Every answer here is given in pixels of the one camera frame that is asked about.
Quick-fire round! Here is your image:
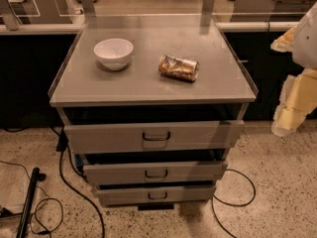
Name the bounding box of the black cable right of cabinet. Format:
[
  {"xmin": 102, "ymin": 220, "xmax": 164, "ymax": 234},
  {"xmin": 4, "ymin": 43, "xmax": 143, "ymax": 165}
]
[{"xmin": 211, "ymin": 168, "xmax": 258, "ymax": 238}]

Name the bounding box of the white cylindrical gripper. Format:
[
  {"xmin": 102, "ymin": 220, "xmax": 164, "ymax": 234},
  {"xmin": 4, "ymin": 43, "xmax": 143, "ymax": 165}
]
[{"xmin": 270, "ymin": 25, "xmax": 317, "ymax": 138}]

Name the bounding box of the grey top drawer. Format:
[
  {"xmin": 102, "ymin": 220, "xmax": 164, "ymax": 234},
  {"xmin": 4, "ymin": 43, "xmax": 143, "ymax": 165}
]
[{"xmin": 64, "ymin": 120, "xmax": 244, "ymax": 154}]

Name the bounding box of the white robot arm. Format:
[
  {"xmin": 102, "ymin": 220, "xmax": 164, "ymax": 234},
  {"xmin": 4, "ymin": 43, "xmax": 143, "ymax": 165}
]
[{"xmin": 270, "ymin": 4, "xmax": 317, "ymax": 137}]

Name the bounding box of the thin black looped cable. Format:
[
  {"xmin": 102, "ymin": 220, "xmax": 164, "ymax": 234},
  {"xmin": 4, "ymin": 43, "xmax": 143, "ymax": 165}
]
[{"xmin": 0, "ymin": 160, "xmax": 64, "ymax": 236}]

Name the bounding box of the white horizontal rail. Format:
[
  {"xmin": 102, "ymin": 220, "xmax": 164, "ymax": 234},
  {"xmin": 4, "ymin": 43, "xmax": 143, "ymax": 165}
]
[{"xmin": 0, "ymin": 21, "xmax": 300, "ymax": 36}]

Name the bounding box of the grey drawer cabinet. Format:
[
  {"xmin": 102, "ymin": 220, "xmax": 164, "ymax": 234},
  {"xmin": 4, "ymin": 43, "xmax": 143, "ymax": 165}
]
[{"xmin": 48, "ymin": 14, "xmax": 260, "ymax": 212}]

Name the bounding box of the grey bottom drawer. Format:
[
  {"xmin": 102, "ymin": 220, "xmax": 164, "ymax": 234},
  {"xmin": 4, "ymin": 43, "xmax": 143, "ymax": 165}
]
[{"xmin": 96, "ymin": 184, "xmax": 215, "ymax": 206}]

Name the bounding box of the grey drawer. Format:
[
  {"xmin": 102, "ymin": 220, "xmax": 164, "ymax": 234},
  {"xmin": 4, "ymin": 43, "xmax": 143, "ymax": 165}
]
[
  {"xmin": 83, "ymin": 161, "xmax": 228, "ymax": 185},
  {"xmin": 64, "ymin": 120, "xmax": 244, "ymax": 154},
  {"xmin": 96, "ymin": 184, "xmax": 215, "ymax": 206}
]

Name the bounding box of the grey desk far right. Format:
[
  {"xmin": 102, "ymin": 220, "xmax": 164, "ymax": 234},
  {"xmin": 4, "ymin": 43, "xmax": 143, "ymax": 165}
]
[{"xmin": 231, "ymin": 0, "xmax": 317, "ymax": 22}]

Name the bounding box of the white ceramic bowl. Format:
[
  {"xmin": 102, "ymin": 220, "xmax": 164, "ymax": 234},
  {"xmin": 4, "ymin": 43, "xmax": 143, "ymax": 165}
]
[{"xmin": 93, "ymin": 39, "xmax": 134, "ymax": 71}]

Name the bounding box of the crushed golden drink can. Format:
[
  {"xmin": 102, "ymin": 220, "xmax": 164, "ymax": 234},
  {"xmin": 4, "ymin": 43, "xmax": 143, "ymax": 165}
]
[{"xmin": 158, "ymin": 55, "xmax": 199, "ymax": 82}]

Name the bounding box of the black floor stand bar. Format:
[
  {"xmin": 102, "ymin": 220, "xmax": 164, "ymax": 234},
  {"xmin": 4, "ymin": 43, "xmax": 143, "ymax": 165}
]
[{"xmin": 16, "ymin": 168, "xmax": 46, "ymax": 238}]

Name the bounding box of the thick black floor cable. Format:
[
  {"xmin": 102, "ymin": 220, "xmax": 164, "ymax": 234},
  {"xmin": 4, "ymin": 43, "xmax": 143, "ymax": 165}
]
[{"xmin": 49, "ymin": 126, "xmax": 106, "ymax": 238}]

